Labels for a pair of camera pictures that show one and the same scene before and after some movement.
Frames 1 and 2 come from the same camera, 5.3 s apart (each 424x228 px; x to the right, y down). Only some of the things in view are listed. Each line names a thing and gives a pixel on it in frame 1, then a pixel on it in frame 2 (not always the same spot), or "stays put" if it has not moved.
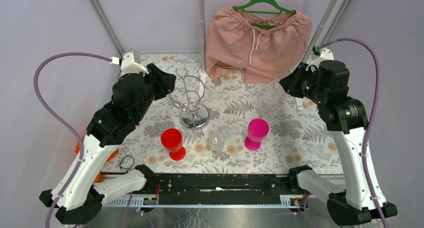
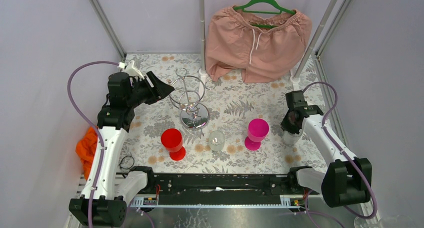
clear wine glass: [216, 141] stays put
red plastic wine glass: [172, 139] stays put
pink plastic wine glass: [257, 129] stays put
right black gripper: [290, 82] → [285, 126]
